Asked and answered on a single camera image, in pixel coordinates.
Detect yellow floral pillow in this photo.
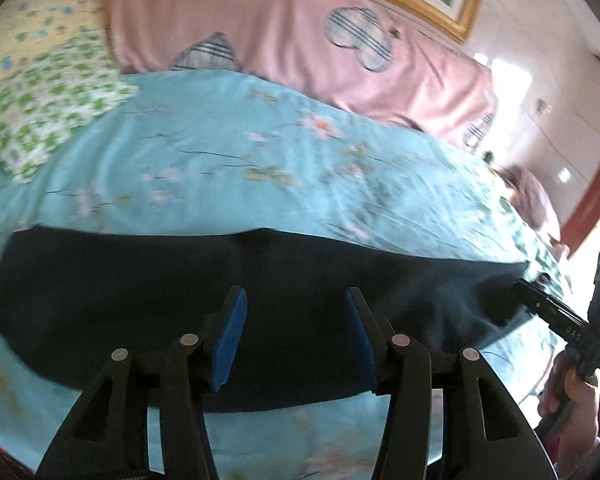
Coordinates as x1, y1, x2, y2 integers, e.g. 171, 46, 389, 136
0, 0, 106, 93

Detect person's right hand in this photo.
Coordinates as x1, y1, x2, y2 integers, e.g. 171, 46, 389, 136
536, 352, 600, 466

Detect mauve cloth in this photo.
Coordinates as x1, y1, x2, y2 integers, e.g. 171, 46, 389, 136
495, 165, 563, 241

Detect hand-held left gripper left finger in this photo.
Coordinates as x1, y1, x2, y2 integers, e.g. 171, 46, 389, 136
36, 286, 248, 480

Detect red wooden door frame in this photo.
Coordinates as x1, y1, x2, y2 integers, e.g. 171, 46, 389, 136
562, 157, 600, 261

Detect dark navy pants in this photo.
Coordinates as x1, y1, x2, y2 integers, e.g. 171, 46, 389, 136
0, 226, 536, 414

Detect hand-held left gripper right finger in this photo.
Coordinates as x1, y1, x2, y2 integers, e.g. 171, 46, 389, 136
344, 287, 554, 480

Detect light blue floral bedsheet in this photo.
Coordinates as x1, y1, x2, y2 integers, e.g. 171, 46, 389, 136
0, 69, 567, 476

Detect pink quilt with plaid patches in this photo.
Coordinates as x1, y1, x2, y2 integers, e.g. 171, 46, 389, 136
91, 0, 498, 148

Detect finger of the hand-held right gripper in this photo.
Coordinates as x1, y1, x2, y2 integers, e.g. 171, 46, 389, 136
512, 274, 588, 342

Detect green and white patterned pillow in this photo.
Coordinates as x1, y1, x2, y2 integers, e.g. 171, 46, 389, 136
0, 30, 138, 184

